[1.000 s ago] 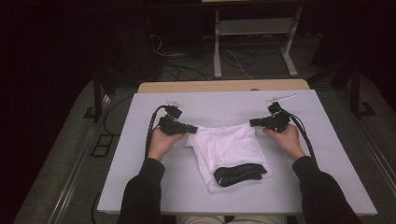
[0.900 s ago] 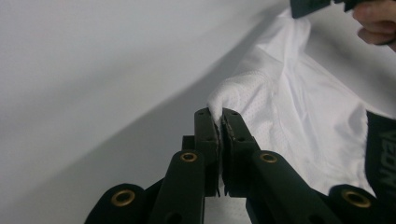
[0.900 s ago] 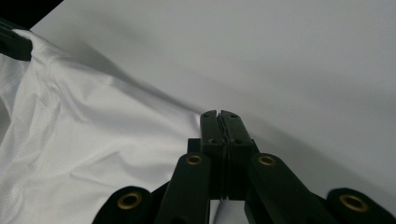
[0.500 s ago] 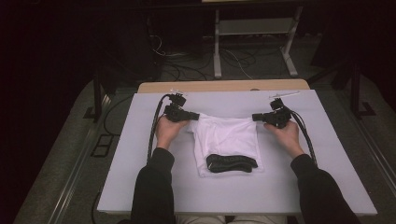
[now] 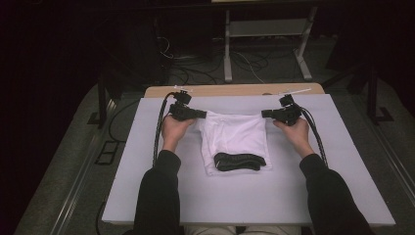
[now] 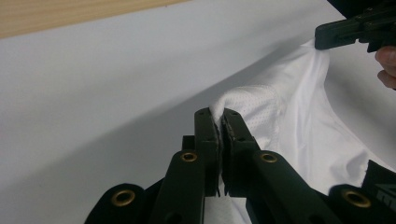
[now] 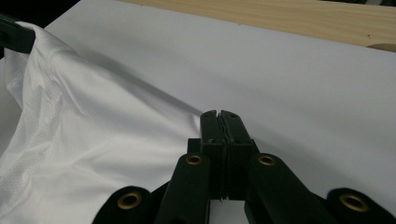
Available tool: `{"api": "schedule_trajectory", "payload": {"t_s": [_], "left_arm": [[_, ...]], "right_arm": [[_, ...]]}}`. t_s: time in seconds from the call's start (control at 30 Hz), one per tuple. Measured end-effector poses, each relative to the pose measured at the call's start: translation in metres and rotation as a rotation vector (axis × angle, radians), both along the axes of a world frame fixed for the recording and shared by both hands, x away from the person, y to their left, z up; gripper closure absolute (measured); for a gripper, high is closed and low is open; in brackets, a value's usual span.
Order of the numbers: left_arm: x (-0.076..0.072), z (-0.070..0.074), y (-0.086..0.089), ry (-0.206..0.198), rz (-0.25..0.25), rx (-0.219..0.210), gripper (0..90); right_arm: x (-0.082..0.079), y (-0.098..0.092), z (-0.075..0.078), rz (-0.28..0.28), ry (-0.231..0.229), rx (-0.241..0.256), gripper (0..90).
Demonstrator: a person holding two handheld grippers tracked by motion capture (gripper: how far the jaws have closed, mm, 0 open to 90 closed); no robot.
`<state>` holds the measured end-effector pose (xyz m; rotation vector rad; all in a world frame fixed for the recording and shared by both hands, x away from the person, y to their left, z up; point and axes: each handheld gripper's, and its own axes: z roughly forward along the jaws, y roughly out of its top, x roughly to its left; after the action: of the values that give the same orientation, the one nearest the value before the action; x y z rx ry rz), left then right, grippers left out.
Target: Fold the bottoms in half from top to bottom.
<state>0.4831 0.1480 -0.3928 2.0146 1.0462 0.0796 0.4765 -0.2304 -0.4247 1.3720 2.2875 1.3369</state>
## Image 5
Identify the white foam board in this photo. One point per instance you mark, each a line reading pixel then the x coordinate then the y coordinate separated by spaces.
pixel 244 196

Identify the person's right hand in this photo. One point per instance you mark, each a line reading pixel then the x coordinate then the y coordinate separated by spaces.
pixel 295 135

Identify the black metal stand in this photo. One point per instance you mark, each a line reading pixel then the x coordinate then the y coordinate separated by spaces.
pixel 372 94
pixel 101 101

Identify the person's left hand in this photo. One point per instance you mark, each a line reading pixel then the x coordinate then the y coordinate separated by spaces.
pixel 174 130

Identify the white shorts with black waistband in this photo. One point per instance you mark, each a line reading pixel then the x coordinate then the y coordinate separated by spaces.
pixel 235 137

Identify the wooden table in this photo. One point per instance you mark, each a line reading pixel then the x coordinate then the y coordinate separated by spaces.
pixel 228 89

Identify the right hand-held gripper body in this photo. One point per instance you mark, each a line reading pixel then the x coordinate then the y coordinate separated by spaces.
pixel 288 112

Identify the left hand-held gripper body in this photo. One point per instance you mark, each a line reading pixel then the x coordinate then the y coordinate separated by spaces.
pixel 181 109

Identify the white metal stand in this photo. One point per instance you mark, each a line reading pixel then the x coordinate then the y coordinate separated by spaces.
pixel 267 27

